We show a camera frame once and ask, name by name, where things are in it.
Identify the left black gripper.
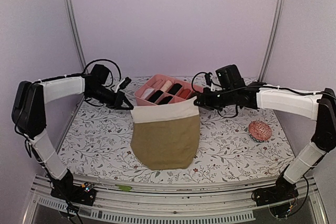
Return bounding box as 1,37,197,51
87,85,134,110

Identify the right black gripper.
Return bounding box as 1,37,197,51
194,87,235,112

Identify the pink divided storage box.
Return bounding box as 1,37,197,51
134,74,203,106

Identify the khaki underwear cream waistband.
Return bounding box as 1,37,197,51
131,97,201,170

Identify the black underwear white trim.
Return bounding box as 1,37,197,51
158,95,173,105

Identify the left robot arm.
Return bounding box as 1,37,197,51
11,59,134,200

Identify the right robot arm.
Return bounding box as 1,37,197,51
194,65,335,201

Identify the red rolled underwear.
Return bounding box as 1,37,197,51
178,89,191,99

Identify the black rolled underwear front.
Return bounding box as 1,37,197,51
148,90,164,103

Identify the black rolled underwear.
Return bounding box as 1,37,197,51
148,90,164,103
168,83,183,95

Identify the black rolled underwear back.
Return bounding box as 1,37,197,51
168,83,183,95

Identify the beige rolled underwear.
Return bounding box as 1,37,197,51
160,80,172,92

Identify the white folded cloth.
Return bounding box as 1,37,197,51
140,88,155,100

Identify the pink folded cloth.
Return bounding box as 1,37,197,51
151,80,164,89

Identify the floral table mat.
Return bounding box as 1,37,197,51
59,102,295,184

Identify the red patterned bowl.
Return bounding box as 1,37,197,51
248,121,272,143

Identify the green tape scrap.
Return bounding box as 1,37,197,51
117,185,132,192

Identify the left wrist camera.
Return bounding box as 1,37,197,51
111,79,125,93

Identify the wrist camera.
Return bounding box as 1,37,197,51
204,72,222,91
111,79,125,93

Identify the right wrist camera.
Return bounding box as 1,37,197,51
204,72,222,91

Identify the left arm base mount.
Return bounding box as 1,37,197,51
50,181,97,206

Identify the aluminium front rail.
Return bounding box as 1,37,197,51
23,175,331,223

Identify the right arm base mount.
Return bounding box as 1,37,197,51
251,177,299,218

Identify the left aluminium frame post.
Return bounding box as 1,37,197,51
64,0,86,70

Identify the aluminium frame post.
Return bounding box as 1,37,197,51
64,0,86,70
258,0,285,82

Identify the right aluminium frame post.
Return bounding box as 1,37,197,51
258,0,285,82

